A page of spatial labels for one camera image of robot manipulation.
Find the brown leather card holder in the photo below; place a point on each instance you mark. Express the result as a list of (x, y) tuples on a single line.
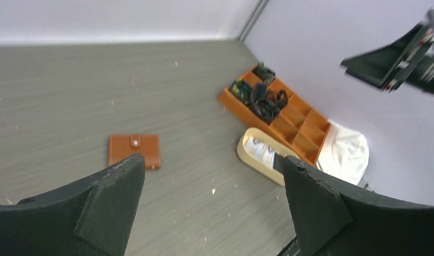
[(121, 146)]

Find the white bucket hat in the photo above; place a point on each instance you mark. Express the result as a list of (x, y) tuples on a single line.
[(344, 154)]

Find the white cards in tray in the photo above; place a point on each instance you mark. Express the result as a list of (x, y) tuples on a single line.
[(261, 151)]

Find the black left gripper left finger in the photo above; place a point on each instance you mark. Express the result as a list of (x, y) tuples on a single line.
[(91, 216)]

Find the cream oval tray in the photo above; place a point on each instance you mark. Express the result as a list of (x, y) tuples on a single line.
[(276, 173)]

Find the dark green item bundle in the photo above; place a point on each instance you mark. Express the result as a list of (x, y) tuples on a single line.
[(264, 73)]

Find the blue yellow item bundle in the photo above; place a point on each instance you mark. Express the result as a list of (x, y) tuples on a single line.
[(242, 90)]

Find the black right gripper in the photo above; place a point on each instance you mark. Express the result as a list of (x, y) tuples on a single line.
[(401, 61)]

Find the orange compartment organizer box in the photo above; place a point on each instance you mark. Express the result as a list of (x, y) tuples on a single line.
[(281, 113)]

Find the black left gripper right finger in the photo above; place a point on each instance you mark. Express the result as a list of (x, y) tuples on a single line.
[(334, 217)]

